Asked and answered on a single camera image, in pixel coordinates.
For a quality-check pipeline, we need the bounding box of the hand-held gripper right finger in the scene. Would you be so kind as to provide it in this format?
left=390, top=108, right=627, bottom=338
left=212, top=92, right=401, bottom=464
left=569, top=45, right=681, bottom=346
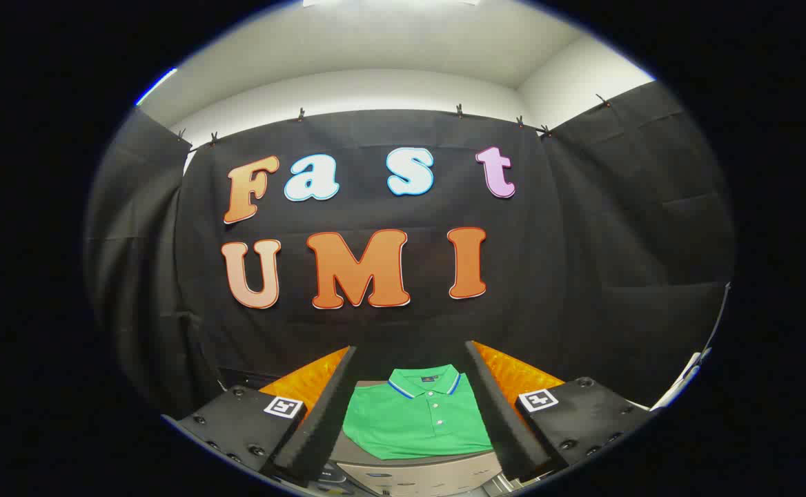
left=464, top=340, right=655, bottom=485

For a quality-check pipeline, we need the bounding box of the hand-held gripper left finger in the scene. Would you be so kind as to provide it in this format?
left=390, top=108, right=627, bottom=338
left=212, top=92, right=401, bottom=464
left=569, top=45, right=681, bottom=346
left=161, top=345, right=359, bottom=487

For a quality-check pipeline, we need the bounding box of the green polo shirt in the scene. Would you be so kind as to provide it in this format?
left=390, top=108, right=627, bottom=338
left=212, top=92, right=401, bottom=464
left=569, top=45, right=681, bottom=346
left=342, top=364, right=495, bottom=461

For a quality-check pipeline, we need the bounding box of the white printed sheet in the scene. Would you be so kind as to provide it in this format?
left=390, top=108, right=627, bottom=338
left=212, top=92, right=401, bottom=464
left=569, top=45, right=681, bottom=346
left=651, top=349, right=713, bottom=411

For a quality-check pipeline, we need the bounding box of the black backdrop cloth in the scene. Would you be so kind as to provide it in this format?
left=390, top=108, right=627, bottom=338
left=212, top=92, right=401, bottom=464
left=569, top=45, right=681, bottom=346
left=84, top=81, right=736, bottom=422

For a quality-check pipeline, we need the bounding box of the row of black clips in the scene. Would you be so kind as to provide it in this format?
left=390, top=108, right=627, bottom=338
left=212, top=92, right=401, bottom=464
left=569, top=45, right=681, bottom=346
left=175, top=93, right=612, bottom=146

